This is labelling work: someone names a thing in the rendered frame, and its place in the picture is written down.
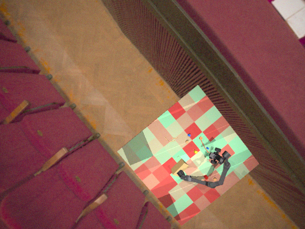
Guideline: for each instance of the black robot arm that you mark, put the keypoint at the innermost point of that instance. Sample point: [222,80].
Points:
[224,158]

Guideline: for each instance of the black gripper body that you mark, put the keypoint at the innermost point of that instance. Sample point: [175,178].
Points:
[217,152]

